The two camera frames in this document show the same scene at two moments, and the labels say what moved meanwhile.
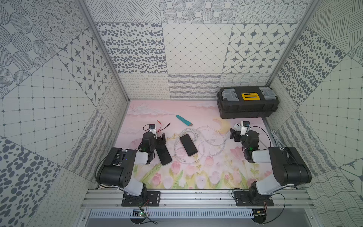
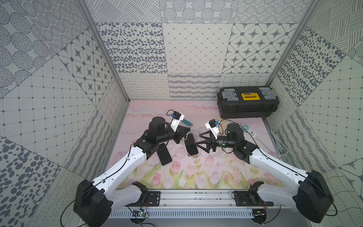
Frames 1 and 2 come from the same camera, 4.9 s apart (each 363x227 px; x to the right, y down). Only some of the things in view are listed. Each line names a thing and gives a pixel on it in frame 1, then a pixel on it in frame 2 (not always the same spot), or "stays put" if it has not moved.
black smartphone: x=163 y=154 stays put
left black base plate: x=148 y=198 stays put
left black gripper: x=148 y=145 to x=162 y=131
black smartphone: x=188 y=144 stays put
